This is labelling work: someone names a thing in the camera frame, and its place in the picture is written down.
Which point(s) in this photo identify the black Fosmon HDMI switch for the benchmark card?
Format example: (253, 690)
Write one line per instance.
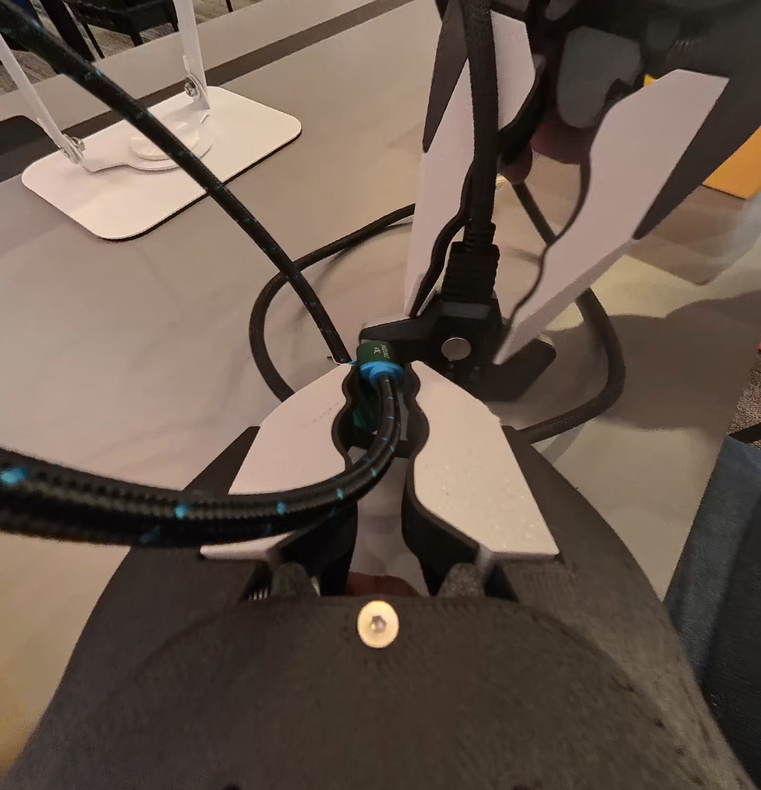
(467, 327)

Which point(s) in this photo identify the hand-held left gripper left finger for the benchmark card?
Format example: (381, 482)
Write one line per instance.
(281, 450)

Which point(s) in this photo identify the white panel stand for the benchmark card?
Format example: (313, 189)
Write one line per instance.
(232, 136)

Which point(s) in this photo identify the yellow plastic bin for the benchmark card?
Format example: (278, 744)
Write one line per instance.
(750, 166)

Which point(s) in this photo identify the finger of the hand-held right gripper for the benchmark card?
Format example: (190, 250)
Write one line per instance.
(442, 185)
(633, 160)

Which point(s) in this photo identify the person's right hand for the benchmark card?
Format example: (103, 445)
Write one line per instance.
(559, 145)

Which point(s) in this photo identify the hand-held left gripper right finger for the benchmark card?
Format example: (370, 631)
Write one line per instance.
(473, 487)

